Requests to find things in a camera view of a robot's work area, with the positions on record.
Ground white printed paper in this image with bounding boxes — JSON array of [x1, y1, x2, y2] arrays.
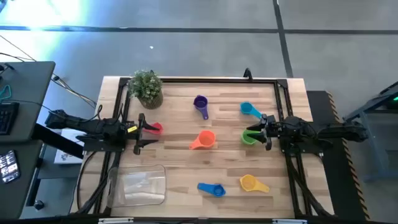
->
[[53, 128, 84, 165]]

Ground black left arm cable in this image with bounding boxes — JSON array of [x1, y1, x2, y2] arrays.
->
[[89, 104, 104, 124]]

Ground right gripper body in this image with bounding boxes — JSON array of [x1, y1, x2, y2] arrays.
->
[[262, 114, 285, 152]]

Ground blue measuring cup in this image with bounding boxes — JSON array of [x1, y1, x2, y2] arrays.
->
[[197, 182, 227, 198]]

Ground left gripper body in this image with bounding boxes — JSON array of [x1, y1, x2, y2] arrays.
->
[[121, 113, 146, 156]]

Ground black smartphone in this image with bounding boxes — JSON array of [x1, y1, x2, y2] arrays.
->
[[0, 149, 22, 185]]

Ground pink measuring cup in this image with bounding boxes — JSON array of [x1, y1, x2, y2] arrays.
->
[[143, 121, 164, 136]]

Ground purple measuring cup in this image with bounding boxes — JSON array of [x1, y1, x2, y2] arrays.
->
[[193, 95, 210, 121]]

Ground thin floor cables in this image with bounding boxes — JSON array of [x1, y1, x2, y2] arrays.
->
[[0, 34, 98, 110]]

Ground grey desk top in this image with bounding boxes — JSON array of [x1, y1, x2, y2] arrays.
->
[[0, 139, 44, 221], [0, 61, 57, 144]]

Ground teal loop tool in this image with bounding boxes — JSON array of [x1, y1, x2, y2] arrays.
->
[[0, 84, 12, 101]]

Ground green measuring cup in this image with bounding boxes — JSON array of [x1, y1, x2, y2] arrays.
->
[[241, 129, 259, 146]]

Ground black desk support beam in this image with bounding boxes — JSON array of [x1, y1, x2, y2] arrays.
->
[[32, 123, 85, 160]]

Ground black hazard-striped floor mat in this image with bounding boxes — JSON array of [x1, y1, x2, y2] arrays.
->
[[306, 90, 372, 222]]

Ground clear plastic basket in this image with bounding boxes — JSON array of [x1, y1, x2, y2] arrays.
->
[[106, 164, 168, 209]]

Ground blue-grey metal cart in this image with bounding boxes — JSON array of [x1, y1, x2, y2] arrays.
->
[[342, 81, 398, 183]]

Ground teal measuring cup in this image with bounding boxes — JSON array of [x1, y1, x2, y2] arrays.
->
[[239, 101, 264, 120]]

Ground green plant in ribbed pot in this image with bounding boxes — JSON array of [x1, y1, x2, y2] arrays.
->
[[127, 69, 164, 110]]

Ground black keyboard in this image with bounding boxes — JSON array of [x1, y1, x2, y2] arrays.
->
[[0, 101, 21, 136]]

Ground yellow measuring cup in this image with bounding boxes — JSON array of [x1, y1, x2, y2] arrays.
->
[[239, 174, 271, 194]]

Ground grey metal bracket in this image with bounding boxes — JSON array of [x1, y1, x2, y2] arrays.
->
[[98, 217, 135, 224], [272, 218, 308, 224]]

